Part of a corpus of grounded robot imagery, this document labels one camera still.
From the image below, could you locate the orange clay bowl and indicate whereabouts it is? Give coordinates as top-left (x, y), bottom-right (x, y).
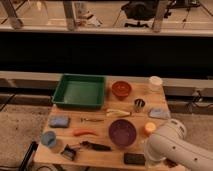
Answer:
top-left (112, 81), bottom-right (132, 100)

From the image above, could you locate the blue sponge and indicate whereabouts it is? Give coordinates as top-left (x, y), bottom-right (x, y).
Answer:
top-left (49, 116), bottom-right (70, 128)

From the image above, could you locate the black handled tool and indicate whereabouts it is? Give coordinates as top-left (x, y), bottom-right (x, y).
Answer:
top-left (80, 141), bottom-right (111, 151)

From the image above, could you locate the wooden board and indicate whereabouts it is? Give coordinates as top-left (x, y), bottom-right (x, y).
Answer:
top-left (34, 81), bottom-right (168, 170)

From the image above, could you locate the brown grape bunch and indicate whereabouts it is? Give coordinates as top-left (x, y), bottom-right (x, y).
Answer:
top-left (165, 159), bottom-right (178, 168)

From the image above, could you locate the orange candle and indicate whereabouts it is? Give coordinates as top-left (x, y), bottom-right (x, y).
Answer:
top-left (144, 122), bottom-right (156, 136)

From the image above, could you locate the green plastic tray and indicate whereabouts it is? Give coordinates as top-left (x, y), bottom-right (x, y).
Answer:
top-left (52, 74), bottom-right (106, 109)

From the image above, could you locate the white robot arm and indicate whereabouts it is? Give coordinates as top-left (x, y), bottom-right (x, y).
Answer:
top-left (144, 119), bottom-right (213, 171)

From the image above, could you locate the small metal cup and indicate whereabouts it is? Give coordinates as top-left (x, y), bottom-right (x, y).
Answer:
top-left (134, 98), bottom-right (145, 113)

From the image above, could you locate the black binder clip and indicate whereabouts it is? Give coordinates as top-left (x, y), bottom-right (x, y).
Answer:
top-left (61, 145), bottom-right (79, 161)

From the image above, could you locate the black office chair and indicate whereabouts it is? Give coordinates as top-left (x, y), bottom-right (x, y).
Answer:
top-left (121, 0), bottom-right (158, 28)

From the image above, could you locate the black eraser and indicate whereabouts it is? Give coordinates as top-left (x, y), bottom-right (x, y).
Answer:
top-left (124, 153), bottom-right (145, 166)

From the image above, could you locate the light blue cloth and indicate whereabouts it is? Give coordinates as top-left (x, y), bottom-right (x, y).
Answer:
top-left (148, 108), bottom-right (171, 119)

